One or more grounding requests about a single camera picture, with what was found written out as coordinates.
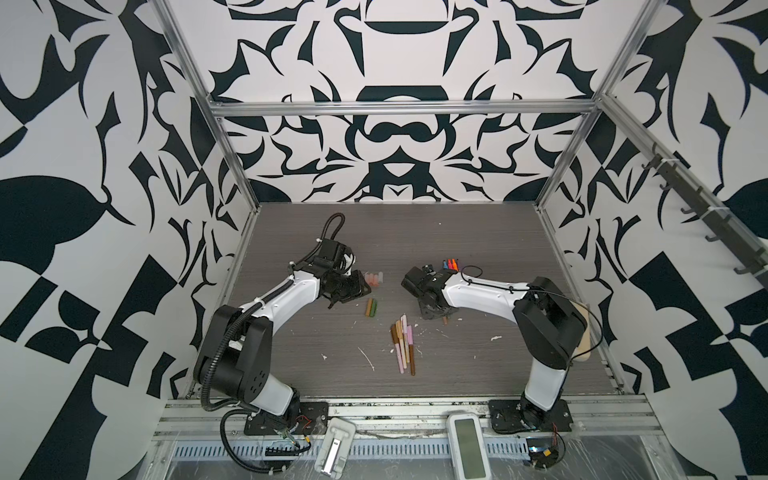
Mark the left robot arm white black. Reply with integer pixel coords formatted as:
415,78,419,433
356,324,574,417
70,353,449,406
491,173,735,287
193,238,371,418

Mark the black coat hook rail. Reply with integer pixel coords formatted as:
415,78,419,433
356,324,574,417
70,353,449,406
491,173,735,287
643,142,767,290

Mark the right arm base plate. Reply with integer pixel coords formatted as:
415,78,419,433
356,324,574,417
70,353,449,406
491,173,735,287
488,398,573,434

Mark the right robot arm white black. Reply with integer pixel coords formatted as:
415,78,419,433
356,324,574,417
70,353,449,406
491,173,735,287
401,265,588,430

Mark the gold tan marker pen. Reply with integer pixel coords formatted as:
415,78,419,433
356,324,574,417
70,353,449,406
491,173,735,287
395,320,408,368

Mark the small green led circuit board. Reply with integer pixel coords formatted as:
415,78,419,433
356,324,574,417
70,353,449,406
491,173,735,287
526,435,567,470

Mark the black corrugated cable hose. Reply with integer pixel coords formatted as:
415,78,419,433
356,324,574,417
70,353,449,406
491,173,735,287
218,407,313,475

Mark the beige whiteboard eraser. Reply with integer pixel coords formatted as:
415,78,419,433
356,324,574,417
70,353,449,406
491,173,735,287
571,301,593,362

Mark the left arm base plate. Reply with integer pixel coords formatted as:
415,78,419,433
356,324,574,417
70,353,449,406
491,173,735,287
244,400,330,436

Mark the white grey remote device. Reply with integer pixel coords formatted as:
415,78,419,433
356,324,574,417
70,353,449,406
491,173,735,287
314,418,357,479

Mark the white handheld display device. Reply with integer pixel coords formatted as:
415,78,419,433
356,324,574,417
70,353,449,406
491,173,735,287
446,412,492,480

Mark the aluminium frame front rail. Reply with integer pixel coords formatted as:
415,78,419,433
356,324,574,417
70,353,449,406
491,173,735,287
152,395,663,441

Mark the light pink marker pen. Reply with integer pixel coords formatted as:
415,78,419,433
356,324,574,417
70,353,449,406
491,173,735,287
400,314,411,368

